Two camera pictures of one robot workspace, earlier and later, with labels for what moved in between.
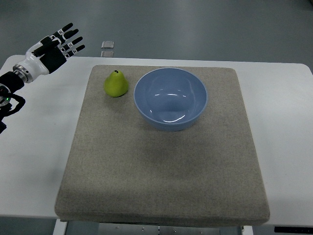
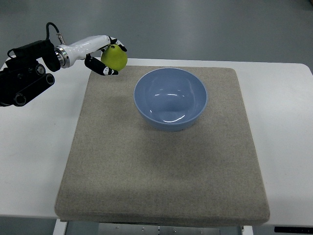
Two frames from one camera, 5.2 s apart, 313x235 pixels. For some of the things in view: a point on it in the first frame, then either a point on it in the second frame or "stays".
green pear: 115,84 -> 114,58
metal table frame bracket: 112,228 stays
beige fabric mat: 121,169 stays
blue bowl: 170,99 stays
